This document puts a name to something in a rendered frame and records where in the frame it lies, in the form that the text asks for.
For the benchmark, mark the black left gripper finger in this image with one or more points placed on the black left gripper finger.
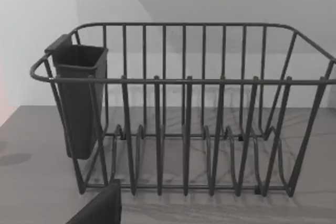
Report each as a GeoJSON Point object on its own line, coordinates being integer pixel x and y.
{"type": "Point", "coordinates": [105, 205]}

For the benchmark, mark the dark grey cutlery holder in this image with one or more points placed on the dark grey cutlery holder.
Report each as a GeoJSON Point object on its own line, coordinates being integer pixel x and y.
{"type": "Point", "coordinates": [77, 98]}

